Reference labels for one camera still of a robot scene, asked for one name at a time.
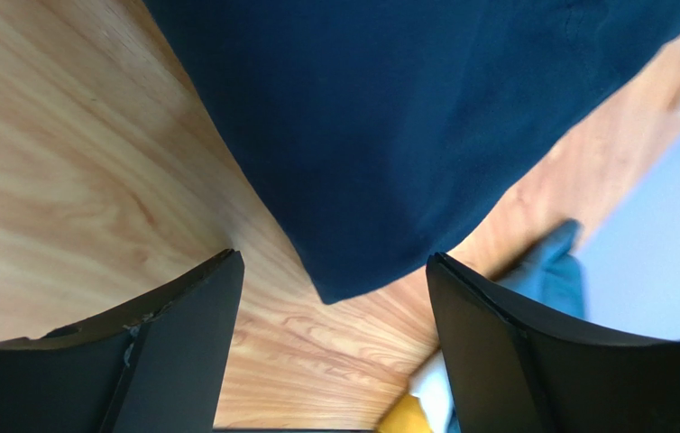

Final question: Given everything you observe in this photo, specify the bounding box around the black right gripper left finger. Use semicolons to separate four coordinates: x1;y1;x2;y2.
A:
0;250;244;432

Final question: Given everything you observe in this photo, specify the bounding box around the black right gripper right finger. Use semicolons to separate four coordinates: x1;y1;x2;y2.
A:
427;253;680;432

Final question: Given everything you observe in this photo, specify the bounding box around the navy blue t shirt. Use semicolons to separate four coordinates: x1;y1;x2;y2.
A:
146;0;680;305

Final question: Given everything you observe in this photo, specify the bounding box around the white t shirt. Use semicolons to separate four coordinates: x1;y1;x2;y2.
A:
409;350;455;433

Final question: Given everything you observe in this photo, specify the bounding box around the yellow t shirt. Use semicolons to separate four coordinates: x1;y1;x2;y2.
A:
375;394;432;433

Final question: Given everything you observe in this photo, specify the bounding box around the teal blue t shirt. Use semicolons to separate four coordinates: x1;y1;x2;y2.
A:
497;219;586;319

